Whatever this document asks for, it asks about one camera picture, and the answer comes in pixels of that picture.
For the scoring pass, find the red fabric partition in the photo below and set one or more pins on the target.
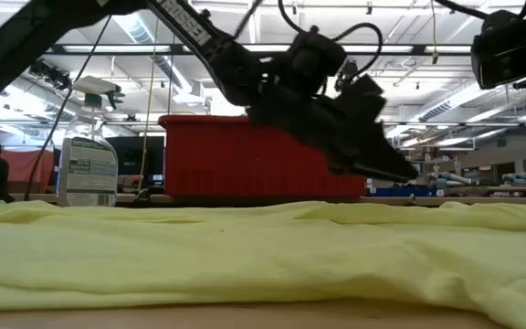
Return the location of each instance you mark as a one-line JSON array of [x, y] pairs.
[[25, 166]]

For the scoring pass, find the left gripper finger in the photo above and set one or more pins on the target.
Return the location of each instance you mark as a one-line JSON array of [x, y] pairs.
[[393, 155], [363, 166]]

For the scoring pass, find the light wooden desk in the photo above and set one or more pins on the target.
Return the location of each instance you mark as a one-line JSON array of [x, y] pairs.
[[473, 201]]

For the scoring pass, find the pale blue lab device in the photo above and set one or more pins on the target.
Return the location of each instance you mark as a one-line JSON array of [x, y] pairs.
[[523, 178], [450, 179]]

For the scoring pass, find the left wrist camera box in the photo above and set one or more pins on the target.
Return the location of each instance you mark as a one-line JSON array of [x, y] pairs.
[[318, 57]]

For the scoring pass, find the yellow t-shirt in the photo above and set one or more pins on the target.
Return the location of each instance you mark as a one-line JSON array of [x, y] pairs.
[[245, 256]]

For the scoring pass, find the blue storage bins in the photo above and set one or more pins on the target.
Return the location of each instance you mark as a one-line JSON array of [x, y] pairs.
[[400, 192]]

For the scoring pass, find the red plastic laundry bin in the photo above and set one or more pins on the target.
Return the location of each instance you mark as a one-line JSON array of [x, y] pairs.
[[226, 160]]

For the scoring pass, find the black overhead device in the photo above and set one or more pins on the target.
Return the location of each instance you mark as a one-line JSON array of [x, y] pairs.
[[50, 73]]

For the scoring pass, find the black computer monitor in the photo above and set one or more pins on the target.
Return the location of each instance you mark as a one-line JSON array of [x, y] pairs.
[[130, 155]]

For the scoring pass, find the clear spray bottle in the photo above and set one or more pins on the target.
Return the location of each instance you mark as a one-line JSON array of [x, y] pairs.
[[87, 173]]

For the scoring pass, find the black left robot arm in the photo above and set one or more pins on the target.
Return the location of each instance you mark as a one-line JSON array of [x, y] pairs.
[[226, 64]]

